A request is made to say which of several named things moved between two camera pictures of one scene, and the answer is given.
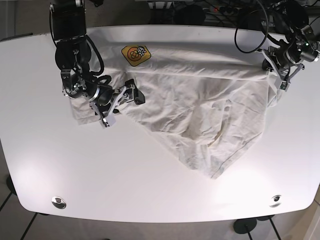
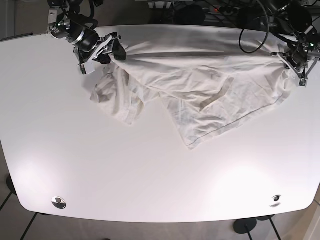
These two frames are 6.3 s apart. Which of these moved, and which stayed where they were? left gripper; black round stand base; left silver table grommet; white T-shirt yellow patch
Moved: white T-shirt yellow patch; left gripper
Stayed: left silver table grommet; black round stand base
